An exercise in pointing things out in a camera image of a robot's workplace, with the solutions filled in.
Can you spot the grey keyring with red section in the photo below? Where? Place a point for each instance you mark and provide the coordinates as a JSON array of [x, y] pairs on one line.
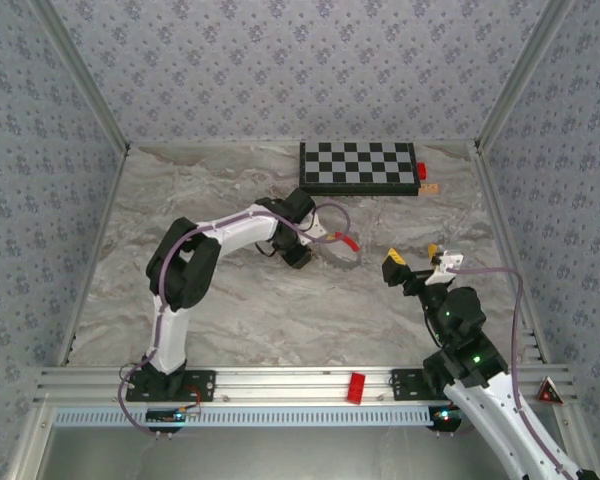
[[350, 243]]

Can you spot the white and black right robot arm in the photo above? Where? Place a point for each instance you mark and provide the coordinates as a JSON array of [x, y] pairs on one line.
[[520, 430]]

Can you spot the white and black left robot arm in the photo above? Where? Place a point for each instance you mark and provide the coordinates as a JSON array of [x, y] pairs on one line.
[[180, 270]]

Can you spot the small wooden block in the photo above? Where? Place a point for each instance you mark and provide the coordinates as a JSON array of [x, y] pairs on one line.
[[429, 189]]

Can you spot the black and grey chessboard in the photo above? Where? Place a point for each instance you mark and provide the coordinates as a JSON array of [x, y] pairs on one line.
[[355, 167]]

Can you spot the small red block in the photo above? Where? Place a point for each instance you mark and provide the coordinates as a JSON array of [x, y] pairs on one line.
[[422, 170]]

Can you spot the red triangle sign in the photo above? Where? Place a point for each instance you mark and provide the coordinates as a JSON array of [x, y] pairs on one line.
[[549, 392]]

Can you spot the red toy brick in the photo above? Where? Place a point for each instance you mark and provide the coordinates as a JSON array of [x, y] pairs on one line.
[[356, 387]]

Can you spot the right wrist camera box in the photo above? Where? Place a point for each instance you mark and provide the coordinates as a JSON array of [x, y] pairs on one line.
[[447, 265]]

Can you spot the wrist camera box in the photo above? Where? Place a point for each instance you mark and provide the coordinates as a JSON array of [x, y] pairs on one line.
[[447, 265], [316, 231]]

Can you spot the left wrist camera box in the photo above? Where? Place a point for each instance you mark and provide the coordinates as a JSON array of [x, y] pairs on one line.
[[316, 231]]

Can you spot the aluminium side rail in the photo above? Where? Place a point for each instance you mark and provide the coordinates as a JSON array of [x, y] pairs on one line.
[[505, 240], [100, 235]]

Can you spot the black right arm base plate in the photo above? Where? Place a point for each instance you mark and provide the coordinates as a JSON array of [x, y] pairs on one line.
[[405, 387]]

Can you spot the aluminium mounting rail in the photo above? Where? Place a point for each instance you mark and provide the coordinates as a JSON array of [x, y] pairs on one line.
[[280, 385]]

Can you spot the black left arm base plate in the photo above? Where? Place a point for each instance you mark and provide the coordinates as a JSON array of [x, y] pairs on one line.
[[205, 385]]

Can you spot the aluminium corner post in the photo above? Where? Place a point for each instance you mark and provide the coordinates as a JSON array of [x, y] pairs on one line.
[[80, 75], [522, 75]]

